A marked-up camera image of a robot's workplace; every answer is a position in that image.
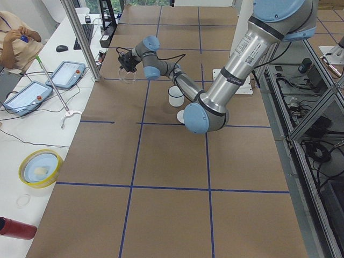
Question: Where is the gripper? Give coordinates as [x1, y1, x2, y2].
[119, 51, 139, 73]

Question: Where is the white cup lid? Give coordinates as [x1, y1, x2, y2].
[176, 110, 184, 124]

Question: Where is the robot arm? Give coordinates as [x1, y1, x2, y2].
[118, 0, 319, 134]

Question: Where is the white enamel cup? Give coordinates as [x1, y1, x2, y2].
[168, 85, 184, 108]

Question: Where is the black keyboard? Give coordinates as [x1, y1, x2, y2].
[73, 23, 95, 51]

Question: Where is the far teach pendant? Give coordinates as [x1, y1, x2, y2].
[50, 61, 86, 90]

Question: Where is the teach pendant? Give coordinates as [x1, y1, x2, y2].
[4, 81, 53, 116]
[50, 61, 86, 90]

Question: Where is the black computer mouse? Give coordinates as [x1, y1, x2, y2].
[55, 45, 68, 53]

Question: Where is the metal rod green tip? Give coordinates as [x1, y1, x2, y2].
[35, 55, 70, 115]

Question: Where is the near teach pendant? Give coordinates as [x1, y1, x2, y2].
[4, 81, 53, 116]

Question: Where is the seated person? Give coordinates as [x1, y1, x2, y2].
[1, 11, 44, 73]

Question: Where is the yellow tape roll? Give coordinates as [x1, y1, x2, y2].
[18, 149, 63, 189]

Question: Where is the red bottle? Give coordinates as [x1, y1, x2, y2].
[1, 217, 37, 240]

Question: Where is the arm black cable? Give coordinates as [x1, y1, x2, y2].
[116, 47, 187, 81]

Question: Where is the aluminium frame post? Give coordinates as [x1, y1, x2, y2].
[60, 0, 101, 82]

